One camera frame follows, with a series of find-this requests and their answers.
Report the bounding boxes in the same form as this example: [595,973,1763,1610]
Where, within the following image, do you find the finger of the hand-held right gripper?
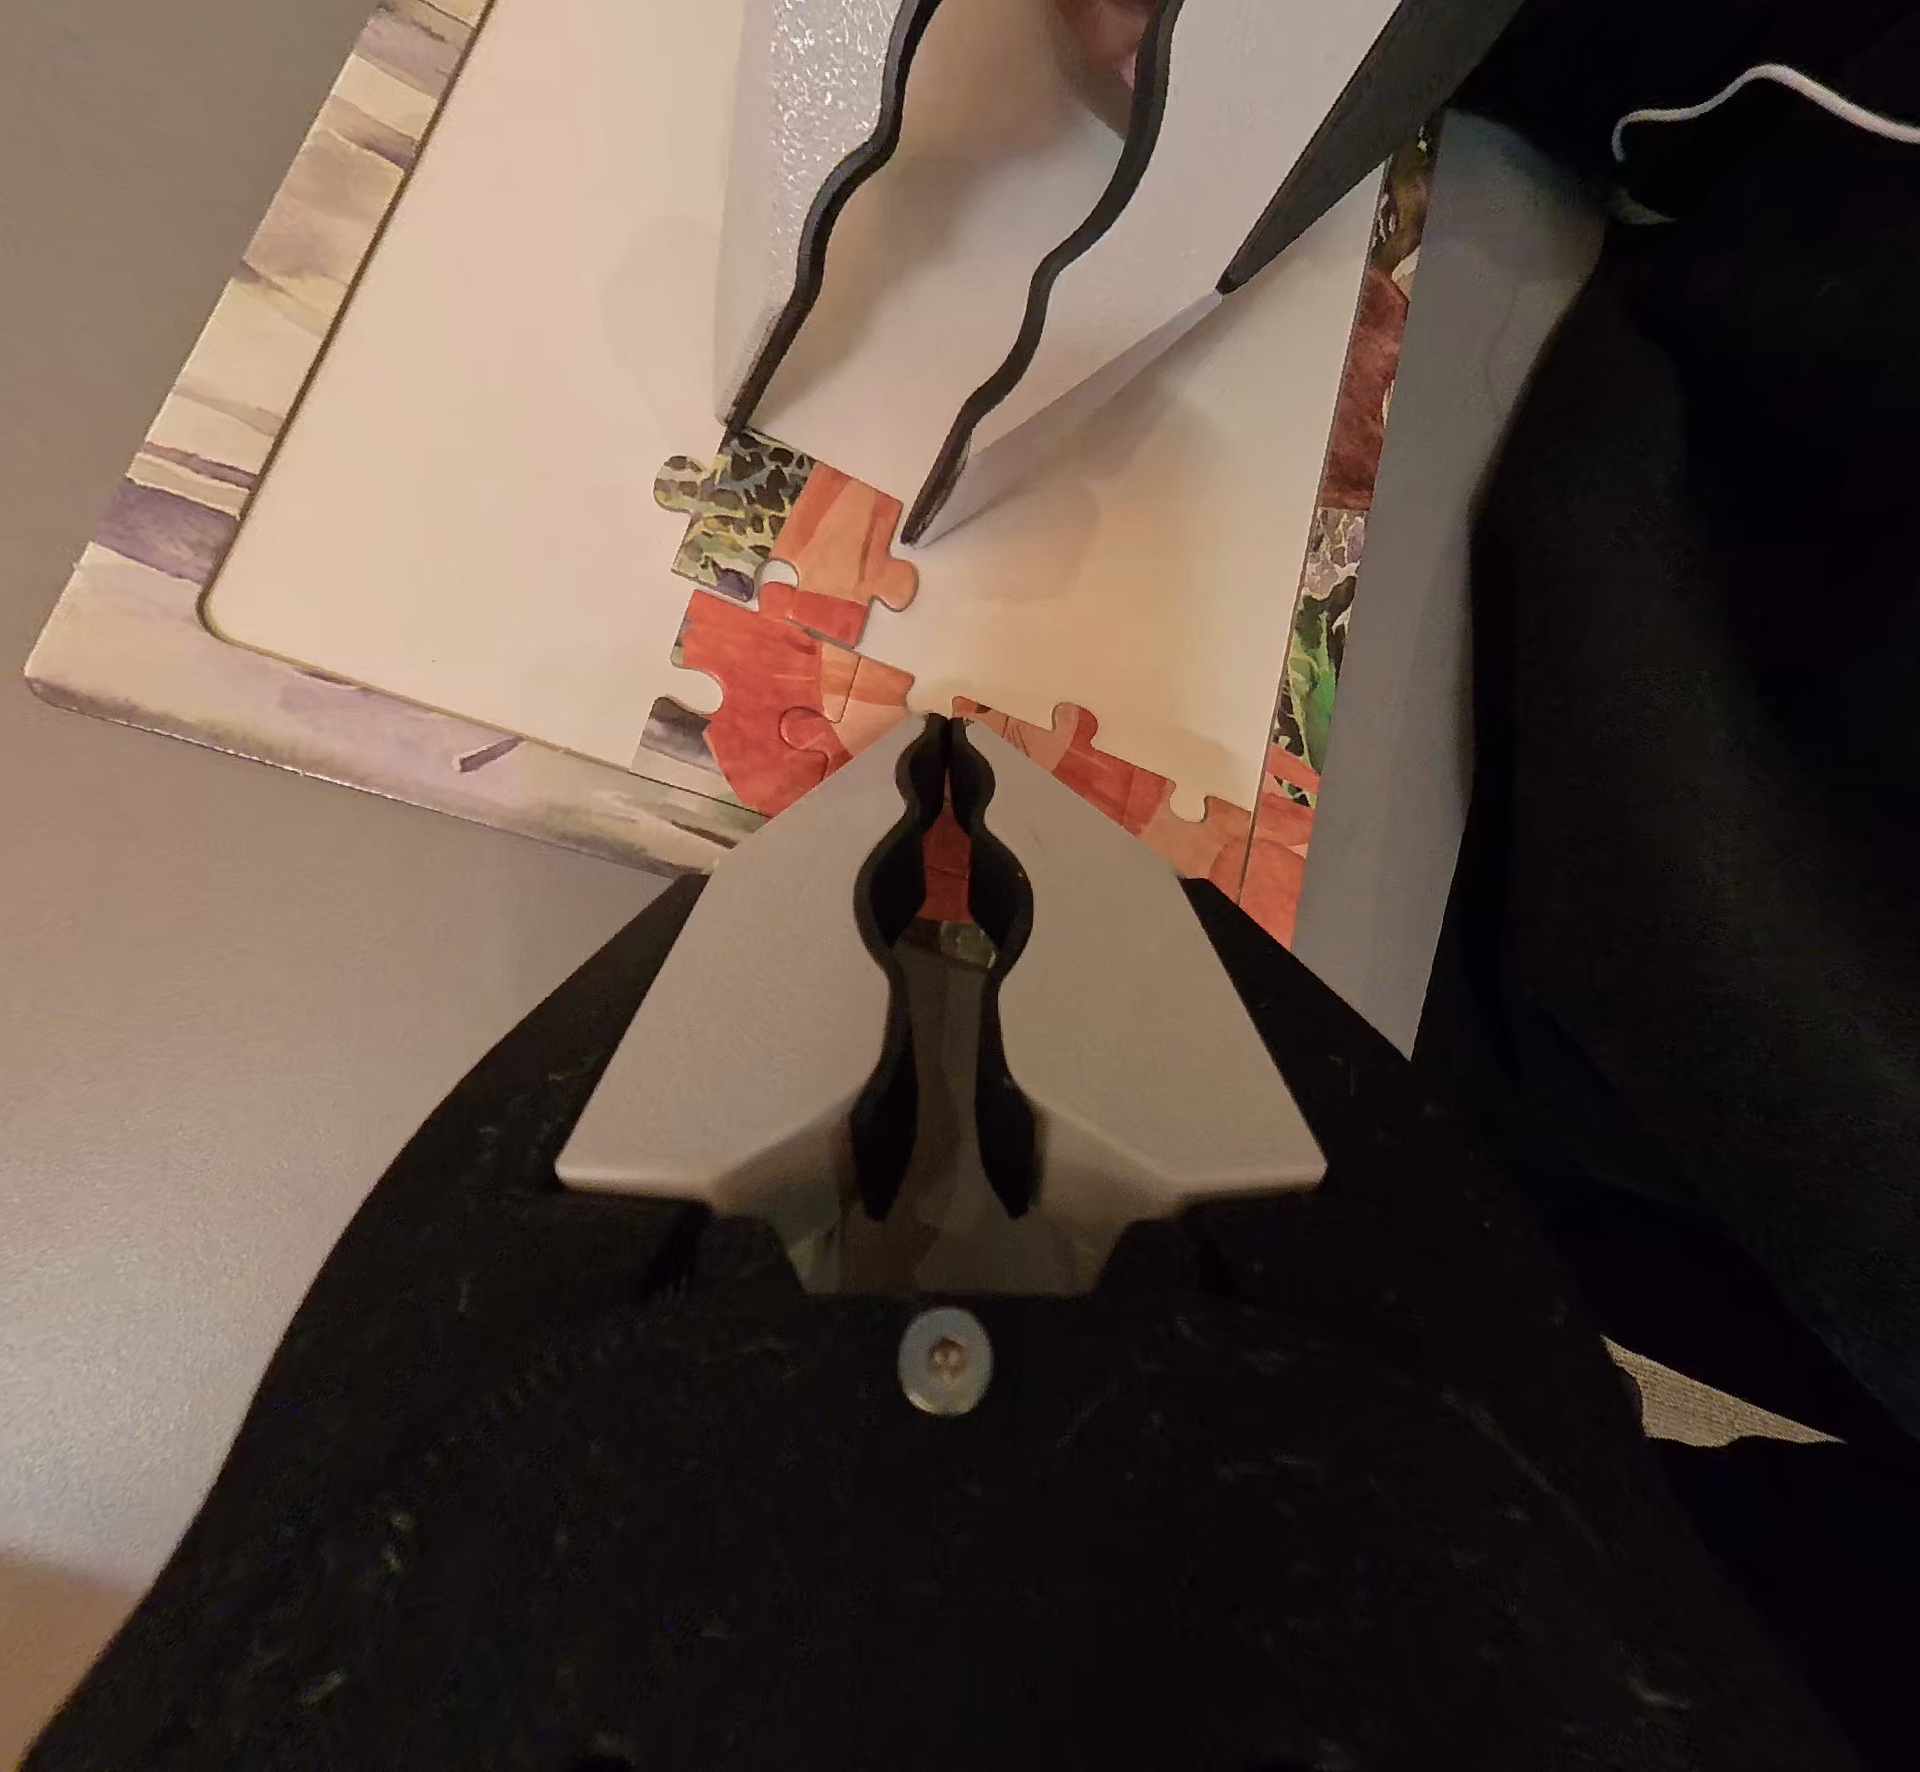
[897,0,1431,551]
[715,0,1085,437]

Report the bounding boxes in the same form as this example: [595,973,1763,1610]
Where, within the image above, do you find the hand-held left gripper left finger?
[553,714,952,1226]

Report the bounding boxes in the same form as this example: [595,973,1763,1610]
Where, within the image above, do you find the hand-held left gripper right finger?
[955,718,1333,1252]

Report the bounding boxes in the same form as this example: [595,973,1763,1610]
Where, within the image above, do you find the joined orange puzzle pieces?
[643,584,1322,956]

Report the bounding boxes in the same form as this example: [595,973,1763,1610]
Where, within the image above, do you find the orange leopard-print puzzle piece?
[653,440,920,652]

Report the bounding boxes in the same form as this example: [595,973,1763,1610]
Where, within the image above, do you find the puzzle frame tray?
[23,0,1443,956]

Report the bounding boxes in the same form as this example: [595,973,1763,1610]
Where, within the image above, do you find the person's right hand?
[1033,0,1193,142]

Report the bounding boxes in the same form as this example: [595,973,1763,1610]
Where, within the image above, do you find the person's dark pants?
[1620,1412,1920,1772]

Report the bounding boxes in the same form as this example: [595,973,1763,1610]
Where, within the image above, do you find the white cord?
[1609,65,1920,161]

